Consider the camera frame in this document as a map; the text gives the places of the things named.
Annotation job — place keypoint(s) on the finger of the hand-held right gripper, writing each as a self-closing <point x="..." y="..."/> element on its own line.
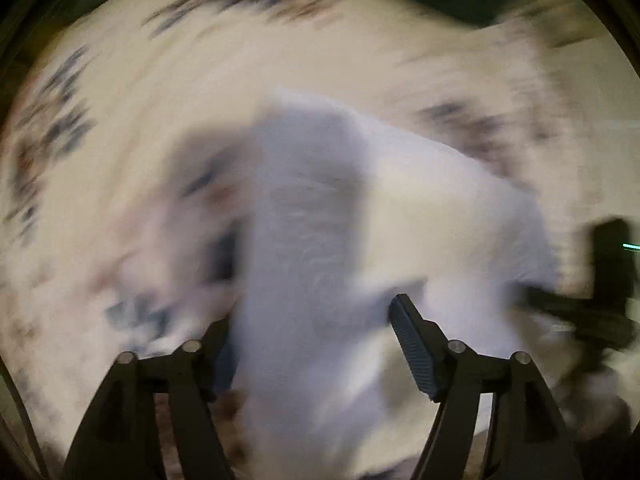
<point x="550" y="302"/>

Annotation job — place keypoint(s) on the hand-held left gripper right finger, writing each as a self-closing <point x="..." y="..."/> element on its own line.
<point x="415" y="350"/>

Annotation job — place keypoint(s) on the floral bed blanket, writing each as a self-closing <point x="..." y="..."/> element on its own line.
<point x="150" y="110"/>

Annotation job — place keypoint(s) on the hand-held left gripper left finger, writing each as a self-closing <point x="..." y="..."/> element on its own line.
<point x="225" y="360"/>

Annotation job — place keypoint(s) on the white pants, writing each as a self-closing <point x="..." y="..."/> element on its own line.
<point x="320" y="260"/>

